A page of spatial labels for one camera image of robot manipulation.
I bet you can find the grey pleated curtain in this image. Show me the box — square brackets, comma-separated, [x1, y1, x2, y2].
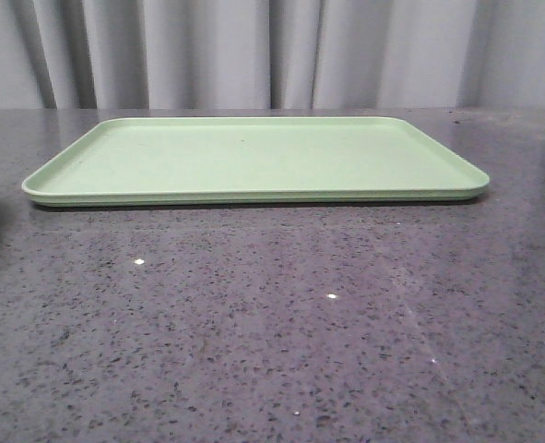
[0, 1, 545, 110]

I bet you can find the light green plastic tray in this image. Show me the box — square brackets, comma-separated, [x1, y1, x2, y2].
[22, 116, 490, 207]

